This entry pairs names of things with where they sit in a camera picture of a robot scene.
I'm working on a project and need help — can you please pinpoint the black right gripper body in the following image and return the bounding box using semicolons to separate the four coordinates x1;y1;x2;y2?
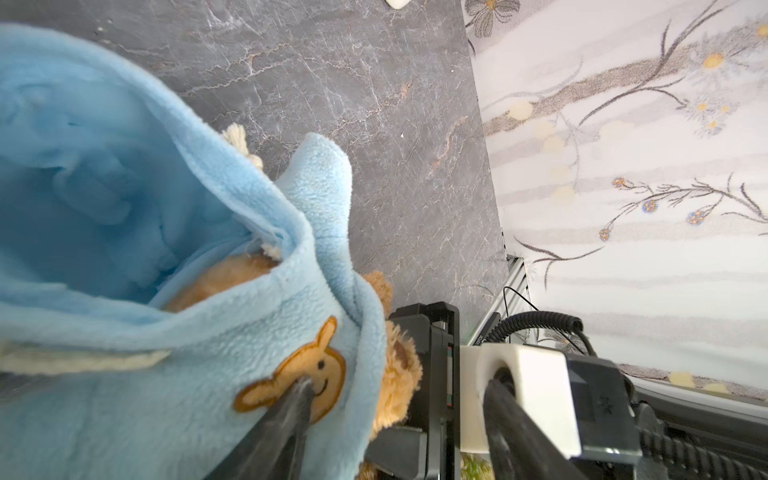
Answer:
365;302;461;479

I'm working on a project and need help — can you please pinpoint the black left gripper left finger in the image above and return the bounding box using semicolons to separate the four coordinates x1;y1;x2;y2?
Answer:
205;376;314;480

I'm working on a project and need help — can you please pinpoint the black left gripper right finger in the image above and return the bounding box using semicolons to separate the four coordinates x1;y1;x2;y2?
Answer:
482;379;586;480

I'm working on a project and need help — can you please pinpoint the brown teddy bear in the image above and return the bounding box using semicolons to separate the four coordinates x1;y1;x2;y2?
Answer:
163;251;424;480

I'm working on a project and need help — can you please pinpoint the light blue fleece hoodie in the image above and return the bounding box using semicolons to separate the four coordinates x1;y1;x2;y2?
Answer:
1;23;387;479

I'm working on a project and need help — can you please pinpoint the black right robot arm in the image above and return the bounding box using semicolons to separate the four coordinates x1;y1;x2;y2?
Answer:
360;302;767;479

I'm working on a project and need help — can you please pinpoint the white plastic bottle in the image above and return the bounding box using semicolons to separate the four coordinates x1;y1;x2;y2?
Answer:
385;0;411;10

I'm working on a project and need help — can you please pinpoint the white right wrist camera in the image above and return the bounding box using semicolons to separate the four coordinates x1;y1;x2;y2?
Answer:
459;343;642;465

